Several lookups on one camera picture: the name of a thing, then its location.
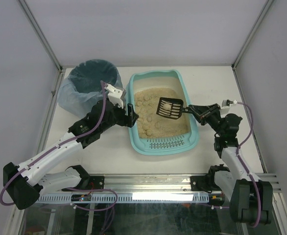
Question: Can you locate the black litter scoop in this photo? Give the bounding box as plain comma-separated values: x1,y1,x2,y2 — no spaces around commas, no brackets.
156,97,190,120

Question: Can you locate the beige litter clump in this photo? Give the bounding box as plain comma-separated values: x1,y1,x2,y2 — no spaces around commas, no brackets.
163,103,171,110

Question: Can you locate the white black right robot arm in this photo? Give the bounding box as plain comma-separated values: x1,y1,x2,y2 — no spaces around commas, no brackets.
185,104,273,227

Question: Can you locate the beige cat litter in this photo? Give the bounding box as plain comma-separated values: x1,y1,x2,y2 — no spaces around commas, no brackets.
134,88,189,139

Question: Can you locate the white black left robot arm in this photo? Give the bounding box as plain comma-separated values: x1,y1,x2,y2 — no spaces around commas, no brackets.
2,100,139,210

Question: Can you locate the black trash bin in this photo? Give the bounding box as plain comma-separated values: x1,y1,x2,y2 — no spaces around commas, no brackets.
69,59,120,94

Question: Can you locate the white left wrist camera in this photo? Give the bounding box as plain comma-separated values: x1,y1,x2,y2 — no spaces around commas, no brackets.
105,83,126,109

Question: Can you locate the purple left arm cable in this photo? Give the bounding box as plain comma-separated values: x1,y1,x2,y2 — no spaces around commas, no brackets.
0,80,110,205

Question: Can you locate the translucent blue bin liner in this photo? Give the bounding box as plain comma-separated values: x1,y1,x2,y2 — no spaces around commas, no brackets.
57,59,127,118

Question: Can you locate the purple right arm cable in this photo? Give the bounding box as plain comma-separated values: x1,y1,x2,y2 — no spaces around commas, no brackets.
231,100,262,227

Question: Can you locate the white slotted cable duct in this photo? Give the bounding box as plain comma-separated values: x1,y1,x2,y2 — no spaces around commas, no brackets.
36,192,209,204

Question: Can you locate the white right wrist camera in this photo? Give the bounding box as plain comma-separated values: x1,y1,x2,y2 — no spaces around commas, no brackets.
220,99,238,115

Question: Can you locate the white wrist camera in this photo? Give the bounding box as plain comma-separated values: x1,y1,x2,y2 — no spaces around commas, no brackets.
105,83,126,109
220,99,238,115

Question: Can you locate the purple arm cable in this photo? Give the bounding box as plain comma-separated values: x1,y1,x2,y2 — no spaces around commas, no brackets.
231,100,262,227
0,80,110,205

